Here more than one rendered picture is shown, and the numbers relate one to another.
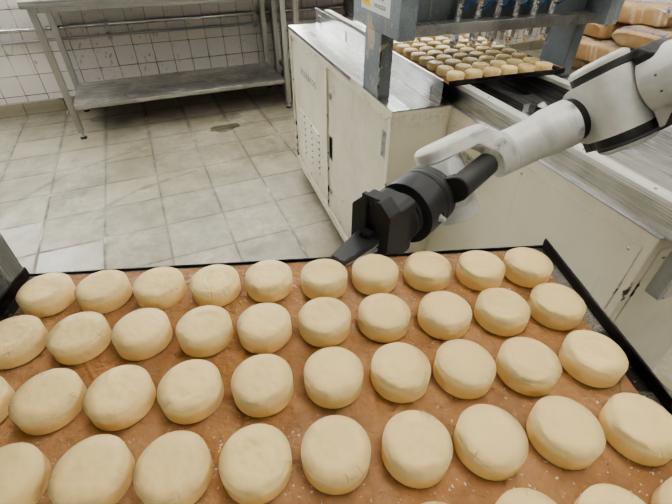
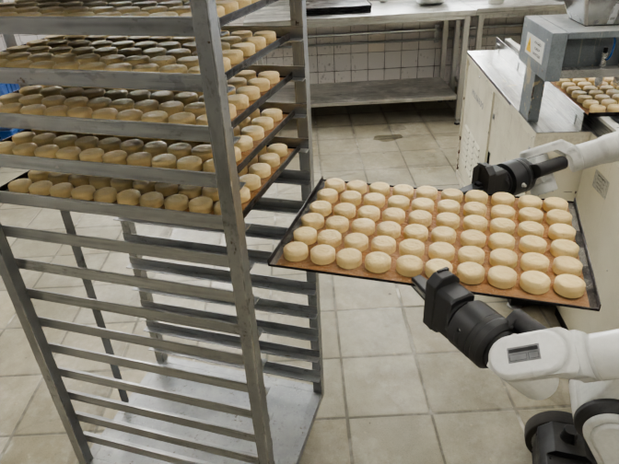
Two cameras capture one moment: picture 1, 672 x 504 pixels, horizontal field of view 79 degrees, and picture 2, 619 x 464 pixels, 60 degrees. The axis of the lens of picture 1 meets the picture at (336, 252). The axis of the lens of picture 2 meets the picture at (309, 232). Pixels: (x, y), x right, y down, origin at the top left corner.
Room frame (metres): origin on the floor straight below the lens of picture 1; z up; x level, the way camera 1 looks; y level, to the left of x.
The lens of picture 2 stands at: (-0.84, -0.12, 1.56)
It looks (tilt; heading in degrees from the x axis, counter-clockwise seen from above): 31 degrees down; 24
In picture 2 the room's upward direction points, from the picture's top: 3 degrees counter-clockwise
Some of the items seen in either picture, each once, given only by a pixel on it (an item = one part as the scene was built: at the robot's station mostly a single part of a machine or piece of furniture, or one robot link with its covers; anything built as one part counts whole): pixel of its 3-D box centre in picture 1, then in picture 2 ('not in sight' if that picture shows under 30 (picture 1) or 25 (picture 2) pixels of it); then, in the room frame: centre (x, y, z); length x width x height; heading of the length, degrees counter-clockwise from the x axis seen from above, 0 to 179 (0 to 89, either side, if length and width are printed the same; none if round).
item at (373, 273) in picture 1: (374, 274); (476, 198); (0.33, -0.04, 0.97); 0.05 x 0.05 x 0.02
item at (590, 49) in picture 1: (605, 49); not in sight; (4.12, -2.51, 0.32); 0.72 x 0.42 x 0.17; 28
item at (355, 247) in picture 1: (353, 246); (470, 188); (0.38, -0.02, 0.97); 0.06 x 0.03 x 0.02; 140
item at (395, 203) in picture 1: (396, 220); (497, 182); (0.44, -0.08, 0.96); 0.12 x 0.10 x 0.13; 140
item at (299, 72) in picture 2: not in sight; (181, 70); (0.30, 0.70, 1.23); 0.64 x 0.03 x 0.03; 95
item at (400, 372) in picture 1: (400, 371); (474, 224); (0.20, -0.05, 0.97); 0.05 x 0.05 x 0.02
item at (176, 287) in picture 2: not in sight; (124, 275); (-0.09, 0.66, 0.87); 0.64 x 0.03 x 0.03; 95
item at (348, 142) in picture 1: (396, 142); (557, 165); (1.87, -0.30, 0.42); 1.28 x 0.72 x 0.84; 19
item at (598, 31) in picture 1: (606, 24); not in sight; (4.45, -2.62, 0.47); 0.72 x 0.42 x 0.17; 114
